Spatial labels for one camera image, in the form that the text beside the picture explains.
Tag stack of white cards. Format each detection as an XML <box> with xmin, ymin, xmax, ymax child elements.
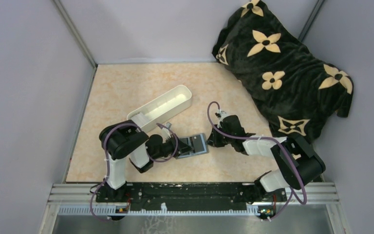
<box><xmin>127</xmin><ymin>112</ymin><xmax>151</xmax><ymax>128</ymax></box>

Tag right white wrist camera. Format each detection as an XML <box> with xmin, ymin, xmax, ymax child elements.
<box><xmin>215</xmin><ymin>109</ymin><xmax>229</xmax><ymax>124</ymax></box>

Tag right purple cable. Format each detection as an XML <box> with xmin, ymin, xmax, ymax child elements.
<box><xmin>206</xmin><ymin>101</ymin><xmax>308</xmax><ymax>222</ymax></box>

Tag aluminium frame rail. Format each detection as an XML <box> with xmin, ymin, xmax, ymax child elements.
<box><xmin>48</xmin><ymin>182</ymin><xmax>339</xmax><ymax>217</ymax></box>

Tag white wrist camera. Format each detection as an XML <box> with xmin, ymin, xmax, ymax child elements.
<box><xmin>159</xmin><ymin>122</ymin><xmax>172</xmax><ymax>140</ymax></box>
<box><xmin>215</xmin><ymin>109</ymin><xmax>229</xmax><ymax>124</ymax></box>

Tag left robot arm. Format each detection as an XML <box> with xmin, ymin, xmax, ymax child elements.
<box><xmin>99</xmin><ymin>120</ymin><xmax>194</xmax><ymax>202</ymax></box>

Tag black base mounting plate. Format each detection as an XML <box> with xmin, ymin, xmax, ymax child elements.
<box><xmin>95</xmin><ymin>182</ymin><xmax>287</xmax><ymax>211</ymax></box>

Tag black floral blanket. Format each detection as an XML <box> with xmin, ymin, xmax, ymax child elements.
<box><xmin>212</xmin><ymin>0</ymin><xmax>354</xmax><ymax>142</ymax></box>

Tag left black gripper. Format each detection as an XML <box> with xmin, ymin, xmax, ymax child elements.
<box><xmin>152</xmin><ymin>133</ymin><xmax>194</xmax><ymax>160</ymax></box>

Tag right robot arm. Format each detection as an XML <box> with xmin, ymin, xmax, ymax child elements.
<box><xmin>207</xmin><ymin>111</ymin><xmax>326</xmax><ymax>201</ymax></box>

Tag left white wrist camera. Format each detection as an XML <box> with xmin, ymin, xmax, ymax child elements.
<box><xmin>159</xmin><ymin>122</ymin><xmax>172</xmax><ymax>140</ymax></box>

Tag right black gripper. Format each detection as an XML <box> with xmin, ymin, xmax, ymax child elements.
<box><xmin>206</xmin><ymin>124</ymin><xmax>234</xmax><ymax>148</ymax></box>

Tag white plastic tray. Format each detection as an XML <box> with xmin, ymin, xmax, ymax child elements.
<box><xmin>127</xmin><ymin>85</ymin><xmax>192</xmax><ymax>133</ymax></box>

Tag dark credit card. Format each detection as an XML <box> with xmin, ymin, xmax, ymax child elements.
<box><xmin>190</xmin><ymin>134</ymin><xmax>208</xmax><ymax>154</ymax></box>

